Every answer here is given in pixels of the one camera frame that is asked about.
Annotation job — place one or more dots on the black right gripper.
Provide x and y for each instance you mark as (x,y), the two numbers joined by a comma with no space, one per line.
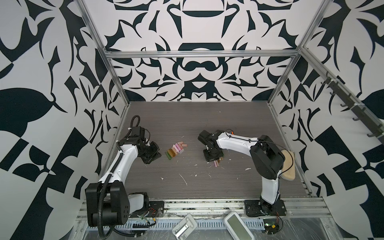
(208,159)

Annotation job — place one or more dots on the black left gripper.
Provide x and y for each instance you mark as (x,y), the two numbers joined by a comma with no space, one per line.
(154,154)

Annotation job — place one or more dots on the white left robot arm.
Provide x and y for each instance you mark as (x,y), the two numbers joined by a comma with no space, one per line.
(108,203)

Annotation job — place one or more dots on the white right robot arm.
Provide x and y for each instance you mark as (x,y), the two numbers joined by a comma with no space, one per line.
(267,157)

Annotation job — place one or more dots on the grey screen device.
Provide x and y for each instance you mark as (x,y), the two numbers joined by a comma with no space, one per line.
(237,228)

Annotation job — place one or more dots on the white handheld device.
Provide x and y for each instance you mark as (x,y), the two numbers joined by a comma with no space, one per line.
(185,227)

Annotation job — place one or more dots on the beige sponge block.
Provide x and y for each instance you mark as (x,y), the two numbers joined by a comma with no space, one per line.
(288,171)

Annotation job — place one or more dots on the small circuit board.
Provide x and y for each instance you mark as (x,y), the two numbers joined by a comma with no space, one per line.
(273,226)

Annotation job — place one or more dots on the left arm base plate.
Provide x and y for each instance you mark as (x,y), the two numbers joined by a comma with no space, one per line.
(152,209)

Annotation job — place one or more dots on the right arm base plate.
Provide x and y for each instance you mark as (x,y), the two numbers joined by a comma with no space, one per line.
(258,208)

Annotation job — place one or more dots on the black wall hook rail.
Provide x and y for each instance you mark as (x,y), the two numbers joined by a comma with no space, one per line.
(350,102)

